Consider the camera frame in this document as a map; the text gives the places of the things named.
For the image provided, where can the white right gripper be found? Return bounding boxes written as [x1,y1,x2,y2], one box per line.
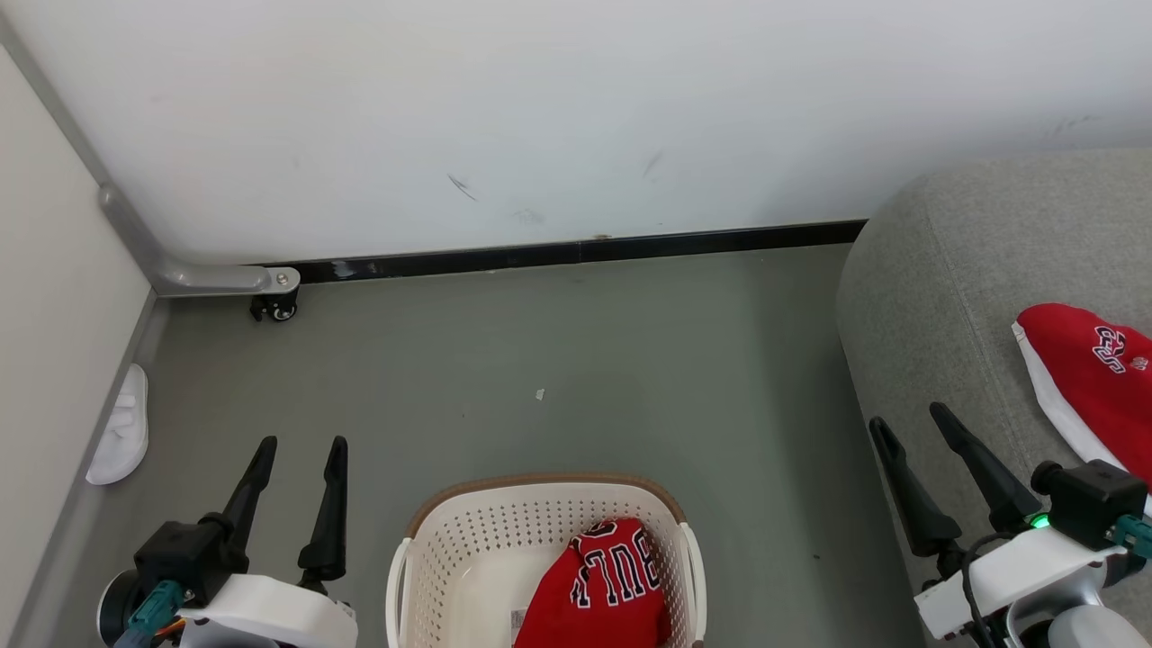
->
[868,400,1131,642]

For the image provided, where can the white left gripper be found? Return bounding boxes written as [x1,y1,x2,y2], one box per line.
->
[175,435,359,648]

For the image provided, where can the red shorts with white trim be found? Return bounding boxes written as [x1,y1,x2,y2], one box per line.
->
[1012,302,1152,518]

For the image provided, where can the red Bulls basketball jersey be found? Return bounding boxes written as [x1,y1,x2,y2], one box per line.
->
[513,517,672,648]

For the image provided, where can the cream plastic laundry basket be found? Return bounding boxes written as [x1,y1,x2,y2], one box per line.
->
[385,473,707,648]

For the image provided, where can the white slipper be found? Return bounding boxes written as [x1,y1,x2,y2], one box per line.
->
[85,363,149,487]

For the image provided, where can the grey fabric sofa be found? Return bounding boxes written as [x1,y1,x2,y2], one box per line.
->
[835,148,1152,648]

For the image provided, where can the black caster wheel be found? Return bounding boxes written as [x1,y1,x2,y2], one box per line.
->
[249,292,300,324]

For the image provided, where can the black baseboard strip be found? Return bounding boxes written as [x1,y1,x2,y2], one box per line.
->
[247,220,868,285]

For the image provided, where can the thin black right gripper cable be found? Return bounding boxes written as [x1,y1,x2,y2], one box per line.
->
[959,530,1020,648]

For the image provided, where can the teal left cable connector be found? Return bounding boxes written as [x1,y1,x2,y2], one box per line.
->
[124,580,187,648]

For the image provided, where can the teal cable connector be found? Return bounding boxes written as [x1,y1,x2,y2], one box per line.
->
[124,580,187,648]
[1111,514,1152,561]

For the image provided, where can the teal right cable connector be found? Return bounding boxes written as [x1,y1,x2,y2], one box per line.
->
[1111,514,1152,561]

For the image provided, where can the grey metal frame leg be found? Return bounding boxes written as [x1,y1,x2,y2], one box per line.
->
[0,9,302,299]

